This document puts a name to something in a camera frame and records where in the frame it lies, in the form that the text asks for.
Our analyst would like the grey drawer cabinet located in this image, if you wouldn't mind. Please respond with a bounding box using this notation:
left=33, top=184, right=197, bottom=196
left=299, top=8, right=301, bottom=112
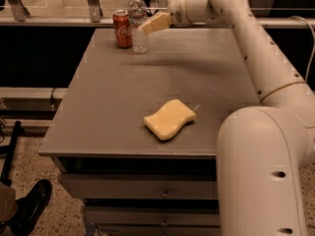
left=37, top=28, right=261, bottom=236

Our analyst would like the grey drawer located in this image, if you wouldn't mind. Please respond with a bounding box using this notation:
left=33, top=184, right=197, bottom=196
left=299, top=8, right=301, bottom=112
left=83, top=206, right=220, bottom=227
left=60, top=174, right=218, bottom=200
left=98, top=224, right=221, bottom=236

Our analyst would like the black leather shoe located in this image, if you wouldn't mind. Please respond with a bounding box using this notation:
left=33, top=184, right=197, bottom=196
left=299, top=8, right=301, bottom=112
left=8, top=179, right=52, bottom=236

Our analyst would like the yellow sponge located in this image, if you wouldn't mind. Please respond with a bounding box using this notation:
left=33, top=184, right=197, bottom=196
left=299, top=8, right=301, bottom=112
left=143, top=99, right=197, bottom=141

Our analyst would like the clear plastic water bottle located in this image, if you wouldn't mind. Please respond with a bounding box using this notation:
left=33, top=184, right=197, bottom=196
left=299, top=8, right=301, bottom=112
left=128, top=0, right=149, bottom=54

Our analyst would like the beige trouser leg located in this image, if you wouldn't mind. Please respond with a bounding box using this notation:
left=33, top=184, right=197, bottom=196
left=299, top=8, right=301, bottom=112
left=0, top=183, right=18, bottom=222

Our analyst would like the middle grey drawer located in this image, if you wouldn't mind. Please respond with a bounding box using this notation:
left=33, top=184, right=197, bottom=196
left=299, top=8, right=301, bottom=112
left=83, top=206, right=220, bottom=227

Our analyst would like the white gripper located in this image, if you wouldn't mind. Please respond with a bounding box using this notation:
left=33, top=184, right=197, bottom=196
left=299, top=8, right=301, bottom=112
left=138, top=0, right=191, bottom=34

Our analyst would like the red coke can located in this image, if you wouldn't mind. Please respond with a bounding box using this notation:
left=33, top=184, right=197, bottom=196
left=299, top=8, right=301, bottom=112
left=112, top=10, right=132, bottom=48

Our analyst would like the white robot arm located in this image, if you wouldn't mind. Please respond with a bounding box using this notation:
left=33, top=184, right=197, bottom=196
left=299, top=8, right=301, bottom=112
left=141, top=0, right=315, bottom=236

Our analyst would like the bottom grey drawer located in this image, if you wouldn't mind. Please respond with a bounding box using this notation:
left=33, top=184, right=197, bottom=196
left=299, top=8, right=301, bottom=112
left=98, top=224, right=221, bottom=236

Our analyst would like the metal window rail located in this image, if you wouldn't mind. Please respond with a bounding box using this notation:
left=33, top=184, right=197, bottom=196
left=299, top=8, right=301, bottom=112
left=0, top=16, right=315, bottom=29

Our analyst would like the top grey drawer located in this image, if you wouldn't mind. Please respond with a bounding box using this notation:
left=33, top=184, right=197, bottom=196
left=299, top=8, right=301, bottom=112
left=60, top=174, right=218, bottom=200

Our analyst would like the black metal stand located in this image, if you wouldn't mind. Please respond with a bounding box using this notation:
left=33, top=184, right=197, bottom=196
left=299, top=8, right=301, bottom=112
left=0, top=121, right=24, bottom=187

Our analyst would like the white cable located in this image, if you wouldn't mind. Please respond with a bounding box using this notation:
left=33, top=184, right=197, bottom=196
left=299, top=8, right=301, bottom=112
left=288, top=15, right=315, bottom=84

